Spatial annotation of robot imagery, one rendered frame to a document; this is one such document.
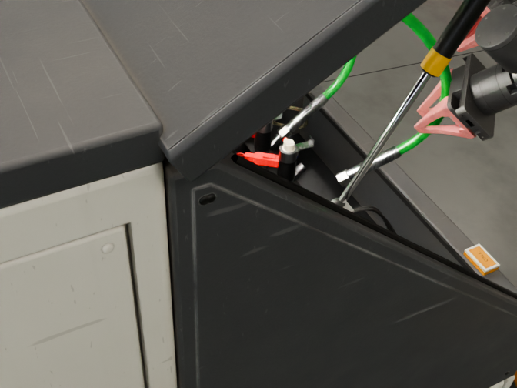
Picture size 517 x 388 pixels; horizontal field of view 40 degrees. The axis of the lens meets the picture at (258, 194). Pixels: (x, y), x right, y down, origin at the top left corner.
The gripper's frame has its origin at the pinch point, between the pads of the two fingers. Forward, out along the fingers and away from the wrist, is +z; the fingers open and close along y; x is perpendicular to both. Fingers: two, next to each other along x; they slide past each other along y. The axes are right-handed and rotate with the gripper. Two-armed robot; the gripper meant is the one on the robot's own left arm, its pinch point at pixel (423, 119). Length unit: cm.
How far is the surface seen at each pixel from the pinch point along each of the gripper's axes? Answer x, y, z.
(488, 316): 18.4, 20.7, -0.3
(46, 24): -48, 31, -4
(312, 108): -3.2, -9.6, 20.9
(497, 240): 126, -77, 72
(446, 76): -4.6, -0.5, -6.8
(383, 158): 0.4, 4.2, 6.4
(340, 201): -17.8, 28.4, -7.5
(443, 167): 116, -110, 91
